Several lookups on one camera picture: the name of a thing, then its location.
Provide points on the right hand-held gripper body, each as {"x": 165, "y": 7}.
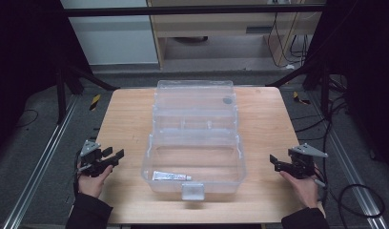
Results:
{"x": 302, "y": 162}

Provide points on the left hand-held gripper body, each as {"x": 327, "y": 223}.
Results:
{"x": 93, "y": 159}

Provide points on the person's left hand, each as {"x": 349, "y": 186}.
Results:
{"x": 92, "y": 184}

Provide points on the person's right hand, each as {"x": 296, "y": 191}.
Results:
{"x": 302, "y": 189}

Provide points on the black yellow striped floor tape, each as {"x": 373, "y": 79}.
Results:
{"x": 94, "y": 102}
{"x": 300, "y": 98}

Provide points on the white tube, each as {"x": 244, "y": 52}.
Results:
{"x": 170, "y": 176}

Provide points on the black metal stand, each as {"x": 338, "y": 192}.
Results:
{"x": 324, "y": 89}
{"x": 60, "y": 95}

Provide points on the dark round sticker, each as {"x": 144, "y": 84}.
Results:
{"x": 227, "y": 100}

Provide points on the clear plastic storage box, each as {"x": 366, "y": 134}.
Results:
{"x": 195, "y": 133}

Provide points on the black curtain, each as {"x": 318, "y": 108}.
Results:
{"x": 21, "y": 63}
{"x": 367, "y": 70}

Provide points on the white cabinet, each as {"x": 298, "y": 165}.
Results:
{"x": 116, "y": 38}

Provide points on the light wooden desk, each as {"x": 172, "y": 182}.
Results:
{"x": 214, "y": 24}

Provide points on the black horizontal bar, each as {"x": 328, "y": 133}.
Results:
{"x": 183, "y": 10}

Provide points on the aluminium floor rail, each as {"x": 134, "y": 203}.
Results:
{"x": 40, "y": 165}
{"x": 351, "y": 171}

